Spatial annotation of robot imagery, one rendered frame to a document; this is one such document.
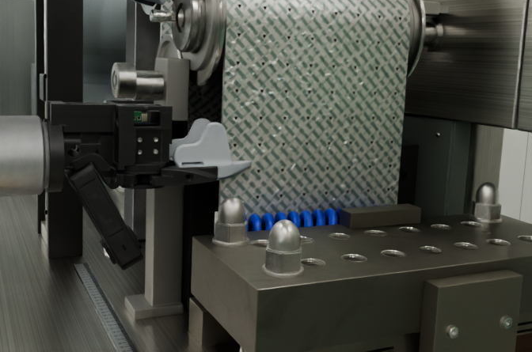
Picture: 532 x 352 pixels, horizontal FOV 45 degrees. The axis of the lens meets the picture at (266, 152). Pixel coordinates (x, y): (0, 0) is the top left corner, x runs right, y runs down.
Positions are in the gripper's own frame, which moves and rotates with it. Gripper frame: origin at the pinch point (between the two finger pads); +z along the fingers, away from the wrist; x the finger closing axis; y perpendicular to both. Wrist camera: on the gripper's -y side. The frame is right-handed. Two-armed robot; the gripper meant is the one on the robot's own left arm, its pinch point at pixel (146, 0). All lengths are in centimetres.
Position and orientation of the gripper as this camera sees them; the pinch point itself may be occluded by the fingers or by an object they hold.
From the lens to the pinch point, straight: 75.0
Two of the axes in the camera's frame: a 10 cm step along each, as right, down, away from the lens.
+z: 6.7, 6.2, 4.2
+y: 6.1, -7.7, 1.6
